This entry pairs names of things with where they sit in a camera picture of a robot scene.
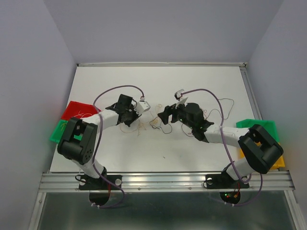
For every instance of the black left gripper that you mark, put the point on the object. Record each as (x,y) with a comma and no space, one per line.
(136,116)

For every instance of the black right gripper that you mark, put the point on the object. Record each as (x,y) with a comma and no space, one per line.
(169,110)

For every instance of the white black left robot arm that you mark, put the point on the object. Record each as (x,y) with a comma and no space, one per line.
(78,140)

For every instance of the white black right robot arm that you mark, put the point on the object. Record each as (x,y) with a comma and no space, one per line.
(230,136)

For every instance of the red plastic bin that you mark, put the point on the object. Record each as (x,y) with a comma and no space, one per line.
(78,110)

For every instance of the green plastic bin left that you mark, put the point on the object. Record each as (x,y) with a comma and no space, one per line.
(58,131)

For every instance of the green plastic bin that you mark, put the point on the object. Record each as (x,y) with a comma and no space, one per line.
(58,131)
(268,125)

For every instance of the green plastic bin right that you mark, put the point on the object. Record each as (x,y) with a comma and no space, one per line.
(268,125)

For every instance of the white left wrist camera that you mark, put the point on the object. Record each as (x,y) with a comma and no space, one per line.
(142,107)

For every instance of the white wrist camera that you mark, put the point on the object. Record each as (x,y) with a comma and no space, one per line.
(142,107)
(180,97)

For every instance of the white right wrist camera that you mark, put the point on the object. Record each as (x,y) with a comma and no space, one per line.
(180,97)

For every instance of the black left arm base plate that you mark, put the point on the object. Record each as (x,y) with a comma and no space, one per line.
(87,183)

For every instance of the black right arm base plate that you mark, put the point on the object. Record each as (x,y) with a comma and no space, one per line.
(222,181)

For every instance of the aluminium table frame rail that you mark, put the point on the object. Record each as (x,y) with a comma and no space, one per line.
(56,205)

